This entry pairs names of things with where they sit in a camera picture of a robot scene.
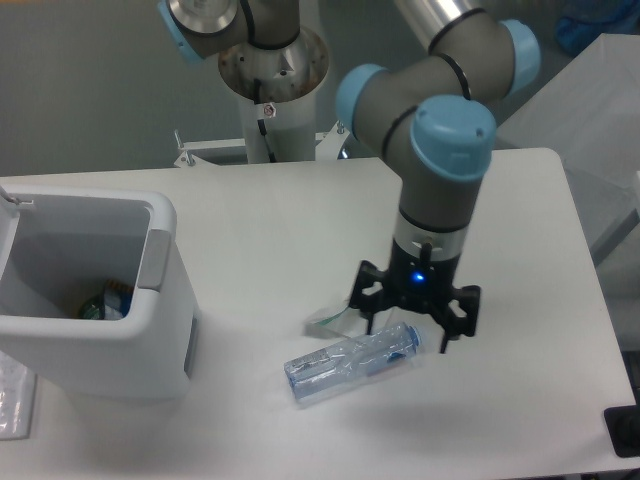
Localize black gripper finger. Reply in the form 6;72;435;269
349;260;399;334
430;285;481;354

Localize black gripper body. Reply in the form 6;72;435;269
385;241;460;313

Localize white plastic trash can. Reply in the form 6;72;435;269
1;184;199;399

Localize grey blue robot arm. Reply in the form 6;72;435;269
158;1;541;341

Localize trash inside can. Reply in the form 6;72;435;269
77;280;134;321

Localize crumpled white plastic wrapper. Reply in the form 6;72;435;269
301;299;396;341

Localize crushed clear plastic bottle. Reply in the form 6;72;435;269
283;322;424;402

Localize black device at edge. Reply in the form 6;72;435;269
604;405;639;458

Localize blue plastic bag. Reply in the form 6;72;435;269
554;12;639;57

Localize black cable on pedestal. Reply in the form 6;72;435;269
252;77;278;164

